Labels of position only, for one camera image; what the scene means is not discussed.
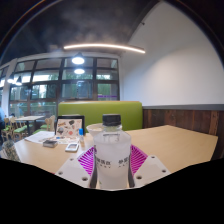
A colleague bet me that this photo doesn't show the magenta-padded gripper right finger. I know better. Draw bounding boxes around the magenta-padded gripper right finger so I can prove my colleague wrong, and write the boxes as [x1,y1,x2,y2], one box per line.
[128,143,172,188]

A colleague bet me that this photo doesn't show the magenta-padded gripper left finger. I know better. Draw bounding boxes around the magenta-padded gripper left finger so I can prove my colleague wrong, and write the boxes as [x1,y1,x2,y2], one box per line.
[54,145,99,189]

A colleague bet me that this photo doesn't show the clear water bottle black cap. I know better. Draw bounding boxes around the clear water bottle black cap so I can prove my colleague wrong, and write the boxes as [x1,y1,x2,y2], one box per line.
[92,113,133,191]

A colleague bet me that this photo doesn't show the small white flat device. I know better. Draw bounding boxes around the small white flat device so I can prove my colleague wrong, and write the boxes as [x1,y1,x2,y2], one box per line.
[64,142,80,153]

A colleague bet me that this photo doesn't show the small blue-capped bottle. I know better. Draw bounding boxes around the small blue-capped bottle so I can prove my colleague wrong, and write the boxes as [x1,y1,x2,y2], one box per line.
[78,128,86,148]

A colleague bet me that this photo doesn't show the sticker-covered black tablet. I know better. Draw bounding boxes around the sticker-covered black tablet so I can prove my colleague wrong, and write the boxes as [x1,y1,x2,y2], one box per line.
[54,114,86,139]

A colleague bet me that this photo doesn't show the green upholstered bench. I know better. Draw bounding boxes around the green upholstered bench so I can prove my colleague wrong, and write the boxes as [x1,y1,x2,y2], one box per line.
[57,100,144,134]

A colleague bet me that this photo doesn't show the white paper sheets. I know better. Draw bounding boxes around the white paper sheets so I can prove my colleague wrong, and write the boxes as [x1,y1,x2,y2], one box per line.
[23,130,81,145]

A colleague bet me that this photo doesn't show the light wooden dining table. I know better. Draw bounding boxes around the light wooden dining table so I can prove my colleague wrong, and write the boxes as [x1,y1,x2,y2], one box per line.
[14,115,46,134]

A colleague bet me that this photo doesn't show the group of green-seated wooden chairs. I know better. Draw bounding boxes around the group of green-seated wooden chairs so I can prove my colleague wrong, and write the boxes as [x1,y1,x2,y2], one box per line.
[0,114,57,143]

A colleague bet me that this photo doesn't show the black-and-white speckled mug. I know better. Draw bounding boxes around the black-and-white speckled mug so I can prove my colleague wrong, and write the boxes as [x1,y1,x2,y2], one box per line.
[2,139,22,163]

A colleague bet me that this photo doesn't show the person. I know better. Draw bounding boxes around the person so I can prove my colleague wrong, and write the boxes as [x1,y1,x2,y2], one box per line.
[0,107,6,134]

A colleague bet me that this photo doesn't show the round pendant lamp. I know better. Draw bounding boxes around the round pendant lamp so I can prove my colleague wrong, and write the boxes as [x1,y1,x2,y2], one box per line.
[71,53,86,66]

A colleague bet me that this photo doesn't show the long curved ceiling light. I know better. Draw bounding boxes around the long curved ceiling light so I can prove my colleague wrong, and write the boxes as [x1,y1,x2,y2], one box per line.
[63,42,147,55]

